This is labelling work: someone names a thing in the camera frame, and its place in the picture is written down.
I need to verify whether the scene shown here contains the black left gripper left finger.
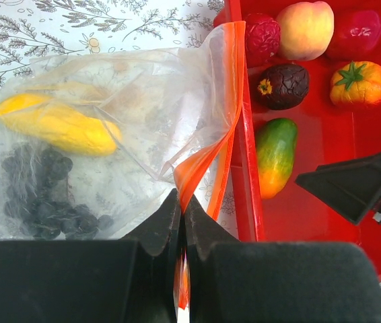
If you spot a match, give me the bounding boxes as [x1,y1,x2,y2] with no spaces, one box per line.
[0,190,181,322]

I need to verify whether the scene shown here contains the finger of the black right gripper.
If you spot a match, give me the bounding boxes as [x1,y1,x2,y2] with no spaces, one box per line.
[295,153,381,225]

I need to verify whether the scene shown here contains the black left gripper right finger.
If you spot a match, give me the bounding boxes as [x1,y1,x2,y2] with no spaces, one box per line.
[184,199,381,322]

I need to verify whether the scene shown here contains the red plastic tray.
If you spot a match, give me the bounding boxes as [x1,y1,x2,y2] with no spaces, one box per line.
[231,1,381,279]

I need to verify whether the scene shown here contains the dark grape bunch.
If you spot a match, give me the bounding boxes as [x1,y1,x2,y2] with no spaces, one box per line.
[1,143,114,240]

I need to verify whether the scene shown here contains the clear zip bag orange zipper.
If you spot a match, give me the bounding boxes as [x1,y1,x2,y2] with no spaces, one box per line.
[0,20,248,310]

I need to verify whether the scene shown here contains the green orange mango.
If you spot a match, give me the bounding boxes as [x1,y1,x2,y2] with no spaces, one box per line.
[255,118,298,199]

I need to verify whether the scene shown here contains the orange red tomato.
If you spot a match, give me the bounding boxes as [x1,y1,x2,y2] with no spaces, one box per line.
[330,61,381,110]

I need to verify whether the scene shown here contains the glossy red apple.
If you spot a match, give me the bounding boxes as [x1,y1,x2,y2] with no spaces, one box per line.
[325,9,381,61]

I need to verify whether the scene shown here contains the peach fruit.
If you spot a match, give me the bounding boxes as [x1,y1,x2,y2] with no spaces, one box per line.
[276,1,335,61]

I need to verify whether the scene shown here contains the wrinkled red fruit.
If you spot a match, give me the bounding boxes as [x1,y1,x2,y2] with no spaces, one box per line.
[244,13,281,68]

